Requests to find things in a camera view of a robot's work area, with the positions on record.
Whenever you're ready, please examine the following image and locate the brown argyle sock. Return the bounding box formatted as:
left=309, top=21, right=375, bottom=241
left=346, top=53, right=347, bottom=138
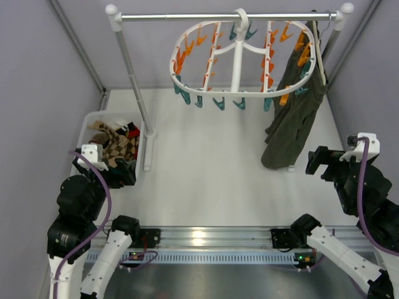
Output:
left=102, top=124, right=129, bottom=167
left=87, top=120, right=113, bottom=133
left=125, top=137, right=140, bottom=161

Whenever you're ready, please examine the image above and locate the white clip hanger frame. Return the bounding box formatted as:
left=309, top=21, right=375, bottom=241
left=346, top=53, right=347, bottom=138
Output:
left=169, top=9, right=320, bottom=111

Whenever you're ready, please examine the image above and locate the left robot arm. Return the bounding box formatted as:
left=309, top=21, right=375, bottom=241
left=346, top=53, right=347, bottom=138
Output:
left=47, top=151, right=142, bottom=298

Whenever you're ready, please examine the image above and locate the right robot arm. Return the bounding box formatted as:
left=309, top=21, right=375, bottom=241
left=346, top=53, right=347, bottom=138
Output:
left=289, top=146, right=398, bottom=298

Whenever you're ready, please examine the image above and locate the wooden clothes hanger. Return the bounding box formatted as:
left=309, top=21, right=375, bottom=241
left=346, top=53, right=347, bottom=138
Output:
left=312, top=21, right=327, bottom=86

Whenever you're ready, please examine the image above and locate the white laundry basket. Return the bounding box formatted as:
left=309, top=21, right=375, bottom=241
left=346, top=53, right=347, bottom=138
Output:
left=76, top=111, right=145, bottom=189

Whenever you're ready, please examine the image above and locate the red sock in basket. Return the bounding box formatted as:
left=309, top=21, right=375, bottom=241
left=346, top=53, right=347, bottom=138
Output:
left=127, top=122, right=140, bottom=140

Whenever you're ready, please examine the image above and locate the olive green garment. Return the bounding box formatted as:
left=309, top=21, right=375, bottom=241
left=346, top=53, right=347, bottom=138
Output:
left=261, top=33, right=329, bottom=170

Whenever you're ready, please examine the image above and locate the white sock in basket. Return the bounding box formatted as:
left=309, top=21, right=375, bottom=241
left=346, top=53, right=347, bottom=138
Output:
left=106, top=118, right=129, bottom=130

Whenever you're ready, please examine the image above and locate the white clothes rack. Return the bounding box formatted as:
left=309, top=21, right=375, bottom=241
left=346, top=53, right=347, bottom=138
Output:
left=104, top=2, right=355, bottom=171

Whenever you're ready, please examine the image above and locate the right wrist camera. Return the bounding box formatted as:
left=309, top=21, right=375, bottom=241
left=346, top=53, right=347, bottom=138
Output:
left=339, top=133, right=380, bottom=163

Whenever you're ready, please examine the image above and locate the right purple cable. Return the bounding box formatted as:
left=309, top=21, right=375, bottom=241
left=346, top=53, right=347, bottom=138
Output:
left=357, top=138, right=399, bottom=258

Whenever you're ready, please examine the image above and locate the purple cable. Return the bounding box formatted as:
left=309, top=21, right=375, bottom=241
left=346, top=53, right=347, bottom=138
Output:
left=357, top=138, right=399, bottom=258
left=51, top=149, right=159, bottom=299

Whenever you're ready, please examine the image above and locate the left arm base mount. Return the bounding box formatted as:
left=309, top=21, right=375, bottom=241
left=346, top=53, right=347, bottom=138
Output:
left=137, top=228, right=161, bottom=250

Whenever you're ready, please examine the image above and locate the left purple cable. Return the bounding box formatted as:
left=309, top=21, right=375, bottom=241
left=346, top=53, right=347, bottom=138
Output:
left=51, top=149, right=159, bottom=299

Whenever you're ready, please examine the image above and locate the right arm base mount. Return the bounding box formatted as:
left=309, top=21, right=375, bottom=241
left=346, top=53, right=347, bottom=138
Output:
left=271, top=229, right=297, bottom=252

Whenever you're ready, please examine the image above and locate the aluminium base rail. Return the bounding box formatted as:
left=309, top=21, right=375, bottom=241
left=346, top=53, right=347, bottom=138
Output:
left=87, top=225, right=390, bottom=265

